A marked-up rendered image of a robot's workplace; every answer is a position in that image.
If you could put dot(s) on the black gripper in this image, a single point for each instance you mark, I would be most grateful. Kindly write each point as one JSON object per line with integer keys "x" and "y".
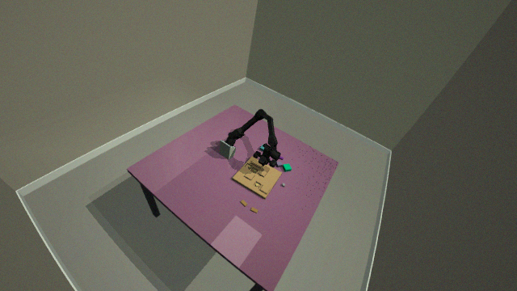
{"x": 258, "y": 154}

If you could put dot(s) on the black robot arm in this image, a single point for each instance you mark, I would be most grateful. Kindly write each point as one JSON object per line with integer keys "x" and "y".
{"x": 272, "y": 141}

